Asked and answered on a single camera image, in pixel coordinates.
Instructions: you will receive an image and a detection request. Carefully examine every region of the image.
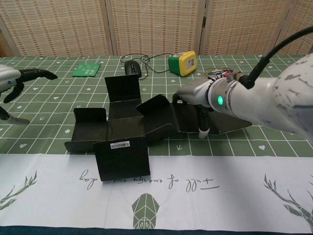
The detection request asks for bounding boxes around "green circuit board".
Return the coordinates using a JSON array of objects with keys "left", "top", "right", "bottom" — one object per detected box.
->
[{"left": 72, "top": 62, "right": 101, "bottom": 77}]

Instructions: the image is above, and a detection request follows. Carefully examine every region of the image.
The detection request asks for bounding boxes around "black computer mouse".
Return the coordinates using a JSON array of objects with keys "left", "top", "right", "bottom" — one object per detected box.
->
[{"left": 124, "top": 60, "right": 142, "bottom": 77}]

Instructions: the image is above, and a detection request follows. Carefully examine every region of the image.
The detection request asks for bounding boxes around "woven folding screen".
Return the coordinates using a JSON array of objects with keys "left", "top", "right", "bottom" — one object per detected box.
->
[{"left": 0, "top": 0, "right": 313, "bottom": 58}]

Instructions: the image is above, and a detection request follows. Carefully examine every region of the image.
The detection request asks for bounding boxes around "black foldable paper box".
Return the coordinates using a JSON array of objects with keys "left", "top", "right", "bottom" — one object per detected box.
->
[{"left": 64, "top": 74, "right": 252, "bottom": 182}]

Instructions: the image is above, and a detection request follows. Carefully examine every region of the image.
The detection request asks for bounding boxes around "black mouse cable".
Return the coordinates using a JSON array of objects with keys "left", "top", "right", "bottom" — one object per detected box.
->
[{"left": 120, "top": 53, "right": 172, "bottom": 79}]

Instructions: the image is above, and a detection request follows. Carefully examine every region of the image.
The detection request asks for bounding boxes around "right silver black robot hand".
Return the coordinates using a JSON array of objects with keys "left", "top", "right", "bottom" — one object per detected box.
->
[{"left": 172, "top": 78, "right": 215, "bottom": 140}]

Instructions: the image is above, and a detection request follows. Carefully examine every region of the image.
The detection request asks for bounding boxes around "green yellow tape measure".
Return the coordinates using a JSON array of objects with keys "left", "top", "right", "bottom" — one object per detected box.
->
[{"left": 168, "top": 50, "right": 198, "bottom": 76}]

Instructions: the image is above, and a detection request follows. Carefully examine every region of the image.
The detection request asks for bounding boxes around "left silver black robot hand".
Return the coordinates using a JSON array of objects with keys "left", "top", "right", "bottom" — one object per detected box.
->
[{"left": 0, "top": 64, "right": 59, "bottom": 124}]

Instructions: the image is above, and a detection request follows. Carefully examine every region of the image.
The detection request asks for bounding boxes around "white red eraser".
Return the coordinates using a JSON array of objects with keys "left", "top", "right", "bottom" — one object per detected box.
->
[{"left": 212, "top": 69, "right": 233, "bottom": 79}]

